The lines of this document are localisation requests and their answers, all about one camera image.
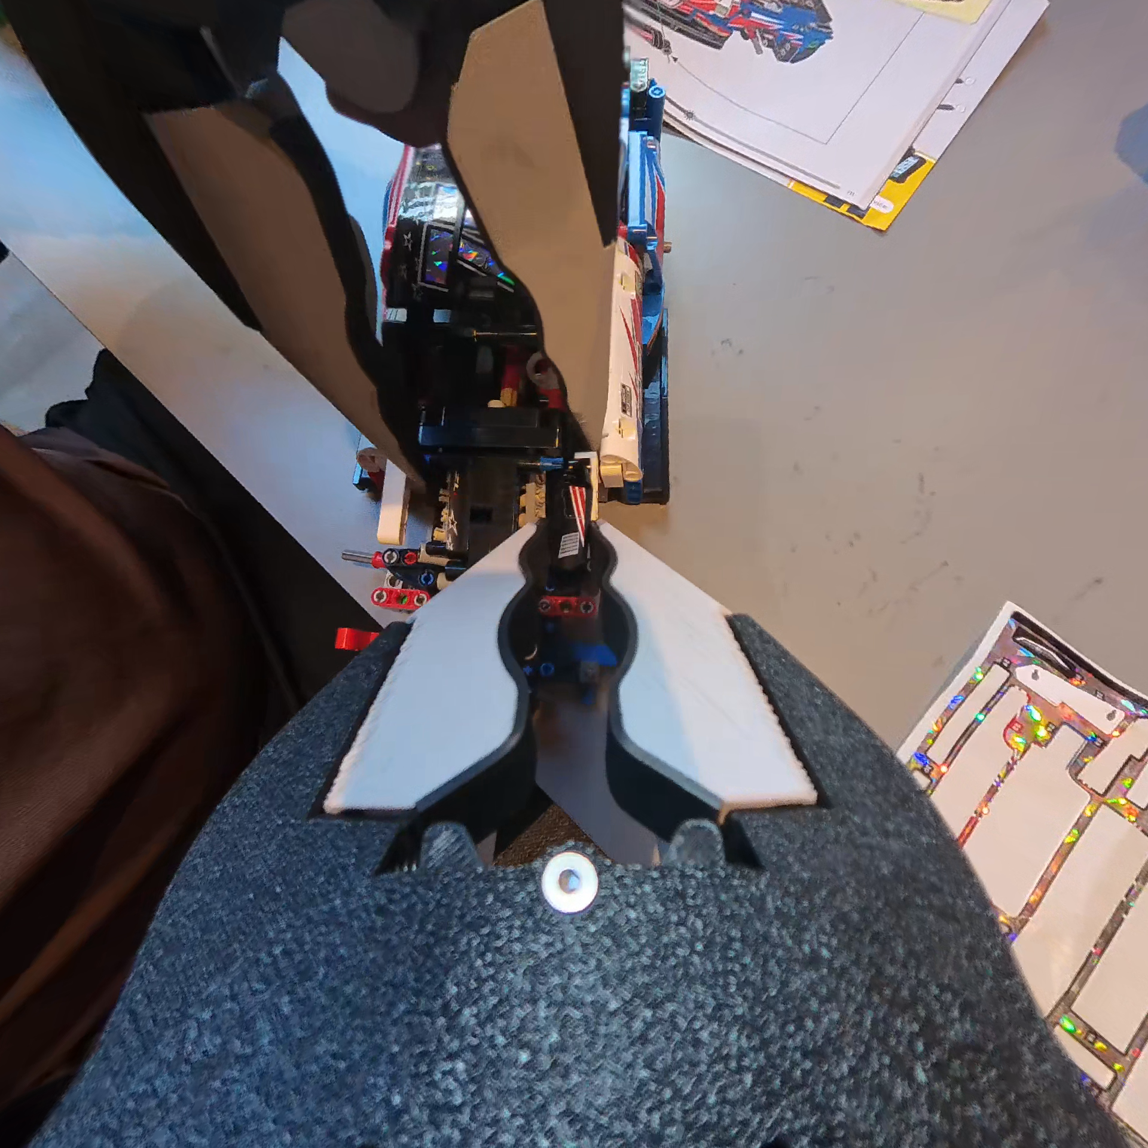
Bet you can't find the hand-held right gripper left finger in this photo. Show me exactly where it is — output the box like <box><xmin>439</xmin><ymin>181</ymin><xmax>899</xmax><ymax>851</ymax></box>
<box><xmin>320</xmin><ymin>522</ymin><xmax>539</xmax><ymax>818</ymax></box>

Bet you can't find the grey desk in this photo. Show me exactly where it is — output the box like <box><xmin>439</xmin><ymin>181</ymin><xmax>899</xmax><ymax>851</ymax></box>
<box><xmin>0</xmin><ymin>0</ymin><xmax>1148</xmax><ymax>899</ymax></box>

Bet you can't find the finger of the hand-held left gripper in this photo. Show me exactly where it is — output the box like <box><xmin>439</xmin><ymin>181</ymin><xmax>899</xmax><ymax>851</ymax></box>
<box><xmin>443</xmin><ymin>0</ymin><xmax>629</xmax><ymax>455</ymax></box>
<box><xmin>143</xmin><ymin>90</ymin><xmax>427</xmax><ymax>496</ymax></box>

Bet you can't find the person's left hand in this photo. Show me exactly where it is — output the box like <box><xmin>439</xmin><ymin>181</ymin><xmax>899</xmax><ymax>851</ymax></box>
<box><xmin>287</xmin><ymin>0</ymin><xmax>503</xmax><ymax>148</ymax></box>

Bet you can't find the black striped hood panel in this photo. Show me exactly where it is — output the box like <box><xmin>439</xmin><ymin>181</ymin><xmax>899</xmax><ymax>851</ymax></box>
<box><xmin>549</xmin><ymin>467</ymin><xmax>600</xmax><ymax>585</ymax></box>

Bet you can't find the holographic sticker sheet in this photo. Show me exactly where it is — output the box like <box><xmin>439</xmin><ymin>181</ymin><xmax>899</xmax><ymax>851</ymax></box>
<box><xmin>897</xmin><ymin>601</ymin><xmax>1148</xmax><ymax>1119</ymax></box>

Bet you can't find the person's brown shirt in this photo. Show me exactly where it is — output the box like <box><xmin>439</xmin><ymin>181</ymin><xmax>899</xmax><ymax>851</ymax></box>
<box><xmin>0</xmin><ymin>426</ymin><xmax>297</xmax><ymax>1148</ymax></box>

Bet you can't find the toy brick race car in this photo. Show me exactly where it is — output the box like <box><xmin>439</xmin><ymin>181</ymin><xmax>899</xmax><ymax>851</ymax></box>
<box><xmin>336</xmin><ymin>58</ymin><xmax>674</xmax><ymax>711</ymax></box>

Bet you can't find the open white instruction booklet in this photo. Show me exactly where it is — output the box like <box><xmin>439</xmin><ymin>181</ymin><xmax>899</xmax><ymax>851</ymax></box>
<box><xmin>627</xmin><ymin>0</ymin><xmax>1051</xmax><ymax>212</ymax></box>

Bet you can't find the yellow-cover instruction booklet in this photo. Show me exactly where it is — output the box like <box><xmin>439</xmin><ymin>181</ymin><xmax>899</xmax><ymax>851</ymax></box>
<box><xmin>789</xmin><ymin>148</ymin><xmax>938</xmax><ymax>234</ymax></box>

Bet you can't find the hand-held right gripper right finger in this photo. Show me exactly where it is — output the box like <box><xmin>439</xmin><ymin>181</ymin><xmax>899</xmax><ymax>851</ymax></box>
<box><xmin>595</xmin><ymin>521</ymin><xmax>819</xmax><ymax>822</ymax></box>

